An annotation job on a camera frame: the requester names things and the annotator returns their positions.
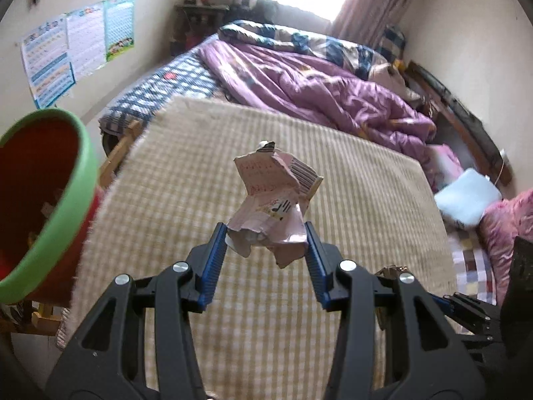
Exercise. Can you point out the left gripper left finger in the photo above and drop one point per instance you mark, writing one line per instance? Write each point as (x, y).
(136, 342)

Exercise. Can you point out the blue plaid bed sheet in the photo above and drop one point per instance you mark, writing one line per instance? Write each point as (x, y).
(186, 75)

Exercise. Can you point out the educational wall posters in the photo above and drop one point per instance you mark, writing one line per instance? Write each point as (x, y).
(61, 52)

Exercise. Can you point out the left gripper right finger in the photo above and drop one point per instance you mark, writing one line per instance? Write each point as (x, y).
(394, 341)

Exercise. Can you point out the dark wooden headboard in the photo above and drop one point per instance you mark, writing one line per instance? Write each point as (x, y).
(456, 126)

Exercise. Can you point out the red bin with green rim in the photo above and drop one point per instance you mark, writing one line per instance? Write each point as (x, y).
(49, 196)

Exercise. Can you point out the pink floral pillow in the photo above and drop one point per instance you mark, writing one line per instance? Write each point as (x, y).
(501, 222)

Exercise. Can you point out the blue patchwork quilt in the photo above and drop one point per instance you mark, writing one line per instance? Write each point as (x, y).
(360, 60)

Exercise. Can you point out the purple quilt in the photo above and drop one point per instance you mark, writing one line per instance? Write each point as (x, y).
(317, 91)

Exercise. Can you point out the light blue pillow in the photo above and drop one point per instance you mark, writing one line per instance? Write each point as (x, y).
(463, 202)

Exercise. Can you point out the pink paper box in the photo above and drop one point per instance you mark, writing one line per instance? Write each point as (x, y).
(279, 190)

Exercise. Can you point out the dark side table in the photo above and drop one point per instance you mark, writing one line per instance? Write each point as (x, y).
(194, 21)

